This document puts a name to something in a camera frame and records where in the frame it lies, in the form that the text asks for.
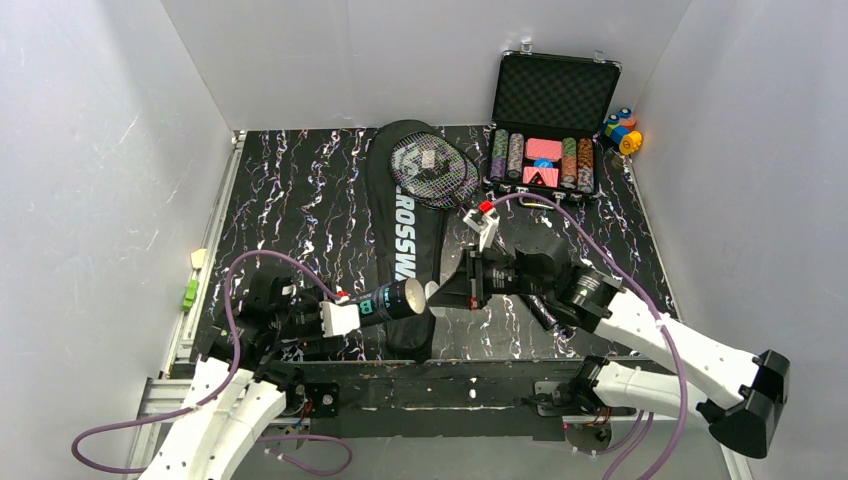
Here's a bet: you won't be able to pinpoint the black racket bag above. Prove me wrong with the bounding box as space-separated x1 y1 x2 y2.
364 120 447 364

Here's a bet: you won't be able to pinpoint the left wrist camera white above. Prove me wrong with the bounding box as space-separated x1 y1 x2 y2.
319 295 361 338

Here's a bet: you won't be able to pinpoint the black poker chip case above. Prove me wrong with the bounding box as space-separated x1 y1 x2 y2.
483 50 621 203

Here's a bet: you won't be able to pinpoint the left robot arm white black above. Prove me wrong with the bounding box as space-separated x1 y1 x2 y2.
139 357 306 479

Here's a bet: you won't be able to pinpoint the black shuttlecock tube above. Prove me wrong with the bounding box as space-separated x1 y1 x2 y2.
352 278 427 327

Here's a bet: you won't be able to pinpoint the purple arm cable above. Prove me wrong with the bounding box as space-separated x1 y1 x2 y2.
490 192 690 480
71 250 354 477

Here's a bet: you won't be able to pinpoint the beige block on rail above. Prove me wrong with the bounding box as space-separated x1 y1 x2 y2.
190 248 207 270

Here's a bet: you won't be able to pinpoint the green clip on rail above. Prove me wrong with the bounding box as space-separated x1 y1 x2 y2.
181 278 199 313

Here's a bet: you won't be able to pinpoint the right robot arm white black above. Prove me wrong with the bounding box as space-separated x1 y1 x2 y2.
425 233 791 459

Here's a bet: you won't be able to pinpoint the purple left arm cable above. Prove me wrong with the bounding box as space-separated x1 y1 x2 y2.
71 250 354 477

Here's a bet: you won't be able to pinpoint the colourful toy blocks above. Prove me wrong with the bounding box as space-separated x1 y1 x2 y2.
601 108 644 156

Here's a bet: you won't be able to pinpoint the pink card deck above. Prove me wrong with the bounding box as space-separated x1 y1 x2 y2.
525 138 563 163

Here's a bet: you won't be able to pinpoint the white tube lid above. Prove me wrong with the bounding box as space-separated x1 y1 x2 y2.
424 281 440 299

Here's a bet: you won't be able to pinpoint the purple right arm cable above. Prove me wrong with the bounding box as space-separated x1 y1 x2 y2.
490 192 690 480

